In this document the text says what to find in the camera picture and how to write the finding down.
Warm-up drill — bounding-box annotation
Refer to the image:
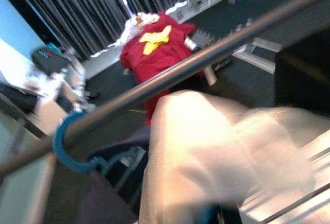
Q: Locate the grey-green mesh lined shirt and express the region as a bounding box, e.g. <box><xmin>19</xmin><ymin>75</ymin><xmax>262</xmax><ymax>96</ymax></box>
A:
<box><xmin>139</xmin><ymin>89</ymin><xmax>330</xmax><ymax>224</ymax></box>

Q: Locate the blue plastic clothes hanger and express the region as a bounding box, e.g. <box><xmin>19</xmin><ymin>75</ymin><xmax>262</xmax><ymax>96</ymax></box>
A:
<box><xmin>53</xmin><ymin>112</ymin><xmax>145</xmax><ymax>193</ymax></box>

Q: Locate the red shirt yellow print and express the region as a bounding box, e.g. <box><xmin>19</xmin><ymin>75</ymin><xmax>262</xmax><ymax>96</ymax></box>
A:
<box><xmin>120</xmin><ymin>11</ymin><xmax>207</xmax><ymax>127</ymax></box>

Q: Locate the white rack foot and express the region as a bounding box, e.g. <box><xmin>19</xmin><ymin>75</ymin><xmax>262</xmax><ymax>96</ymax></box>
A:
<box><xmin>203</xmin><ymin>65</ymin><xmax>219</xmax><ymax>86</ymax></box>

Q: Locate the white black cylinder object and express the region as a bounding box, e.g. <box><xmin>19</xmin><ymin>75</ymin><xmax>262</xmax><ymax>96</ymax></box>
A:
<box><xmin>184</xmin><ymin>35</ymin><xmax>201</xmax><ymax>52</ymax></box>

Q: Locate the white plush toy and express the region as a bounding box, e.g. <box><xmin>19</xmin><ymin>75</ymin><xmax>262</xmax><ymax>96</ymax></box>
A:
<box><xmin>121</xmin><ymin>11</ymin><xmax>162</xmax><ymax>43</ymax></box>

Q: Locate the dark navy cloth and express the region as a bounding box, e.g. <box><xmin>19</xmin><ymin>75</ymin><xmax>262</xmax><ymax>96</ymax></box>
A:
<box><xmin>43</xmin><ymin>126</ymin><xmax>152</xmax><ymax>224</ymax></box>

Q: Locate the black bag with print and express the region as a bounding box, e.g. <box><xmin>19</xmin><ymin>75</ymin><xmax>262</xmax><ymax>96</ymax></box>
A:
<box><xmin>30</xmin><ymin>42</ymin><xmax>71</xmax><ymax>76</ymax></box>

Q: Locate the grey metal clothes rail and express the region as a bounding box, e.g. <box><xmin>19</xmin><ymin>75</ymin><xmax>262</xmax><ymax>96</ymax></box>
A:
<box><xmin>0</xmin><ymin>0</ymin><xmax>330</xmax><ymax>176</ymax></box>

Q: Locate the white metal floor frame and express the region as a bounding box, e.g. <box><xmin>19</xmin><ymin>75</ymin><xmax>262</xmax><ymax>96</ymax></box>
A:
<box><xmin>232</xmin><ymin>38</ymin><xmax>282</xmax><ymax>75</ymax></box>

